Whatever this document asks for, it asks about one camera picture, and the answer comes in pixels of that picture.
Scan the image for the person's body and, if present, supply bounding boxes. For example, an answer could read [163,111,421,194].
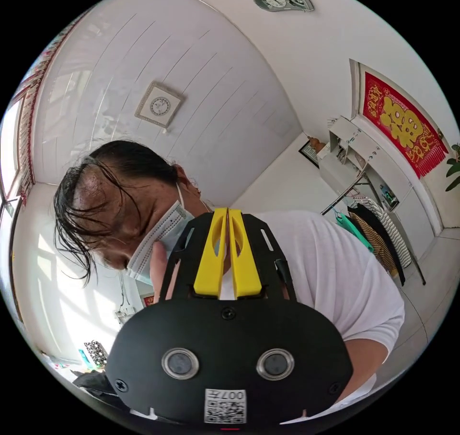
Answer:
[53,140,406,403]

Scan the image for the green plant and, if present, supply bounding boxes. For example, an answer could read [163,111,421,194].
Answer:
[445,142,460,192]

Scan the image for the square ceiling lamp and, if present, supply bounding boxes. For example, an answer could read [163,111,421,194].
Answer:
[134,81,186,130]

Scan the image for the clothes rack with garments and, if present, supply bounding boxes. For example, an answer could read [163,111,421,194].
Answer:
[321,186,427,287]

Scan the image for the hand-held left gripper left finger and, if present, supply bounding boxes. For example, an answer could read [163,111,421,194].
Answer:
[193,207,229,296]

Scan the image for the white cupboard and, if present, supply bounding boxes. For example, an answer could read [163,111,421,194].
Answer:
[317,115,443,237]

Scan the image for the black pants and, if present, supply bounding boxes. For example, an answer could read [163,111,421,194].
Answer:
[71,369,125,409]

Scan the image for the bed with printed sheet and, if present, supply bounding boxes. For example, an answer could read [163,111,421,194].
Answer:
[40,350,108,389]

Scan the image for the black framed picture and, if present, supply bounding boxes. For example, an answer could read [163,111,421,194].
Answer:
[298,141,321,169]

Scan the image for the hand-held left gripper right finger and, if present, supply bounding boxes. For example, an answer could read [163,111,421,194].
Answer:
[228,208,262,300]

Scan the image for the red wall hanging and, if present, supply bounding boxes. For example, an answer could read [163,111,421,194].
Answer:
[362,71,450,179]

